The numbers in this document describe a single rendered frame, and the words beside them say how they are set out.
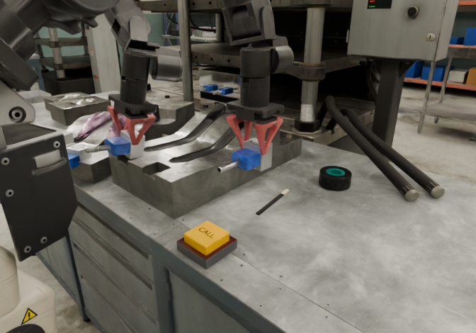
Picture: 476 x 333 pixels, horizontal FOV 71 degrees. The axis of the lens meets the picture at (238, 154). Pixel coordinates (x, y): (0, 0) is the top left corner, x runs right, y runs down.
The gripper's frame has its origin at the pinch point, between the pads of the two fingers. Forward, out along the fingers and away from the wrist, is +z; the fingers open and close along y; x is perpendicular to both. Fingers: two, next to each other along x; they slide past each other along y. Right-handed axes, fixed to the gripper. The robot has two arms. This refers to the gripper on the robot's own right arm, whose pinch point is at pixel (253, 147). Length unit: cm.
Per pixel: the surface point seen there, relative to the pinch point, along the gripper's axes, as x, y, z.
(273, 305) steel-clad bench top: 18.3, -19.2, 15.5
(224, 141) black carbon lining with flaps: -10.2, 18.8, 5.6
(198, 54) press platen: -67, 92, -9
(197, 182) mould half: 7.1, 10.3, 8.8
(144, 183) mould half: 14.0, 20.7, 10.1
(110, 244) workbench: 15, 42, 37
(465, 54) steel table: -344, 24, 5
